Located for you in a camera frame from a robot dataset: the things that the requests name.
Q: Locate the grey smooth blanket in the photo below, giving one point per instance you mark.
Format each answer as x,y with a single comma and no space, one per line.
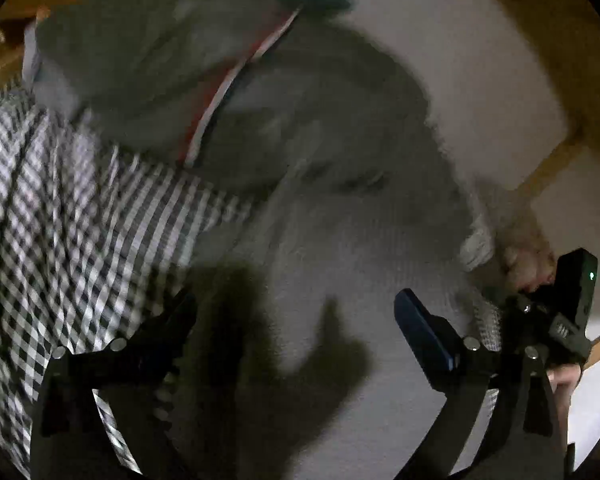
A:
130,60

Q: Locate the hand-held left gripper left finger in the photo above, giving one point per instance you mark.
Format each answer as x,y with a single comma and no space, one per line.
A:
145,360

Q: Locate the grey knit sweater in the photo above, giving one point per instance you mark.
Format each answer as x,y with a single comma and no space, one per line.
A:
355,240

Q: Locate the red white striped cloth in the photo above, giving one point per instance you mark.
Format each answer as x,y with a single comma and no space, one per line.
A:
215,95

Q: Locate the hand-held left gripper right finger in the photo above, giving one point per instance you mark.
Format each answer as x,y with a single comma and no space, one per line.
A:
422,325

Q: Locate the checkered bedsheet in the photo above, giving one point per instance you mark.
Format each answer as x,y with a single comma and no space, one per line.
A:
55,220

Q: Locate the person's right forearm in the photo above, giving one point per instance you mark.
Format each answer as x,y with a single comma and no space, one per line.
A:
565,377

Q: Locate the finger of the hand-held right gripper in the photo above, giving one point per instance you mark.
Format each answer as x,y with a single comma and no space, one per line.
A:
525,312

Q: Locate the person's right hand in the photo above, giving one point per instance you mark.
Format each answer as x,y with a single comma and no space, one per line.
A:
530,260

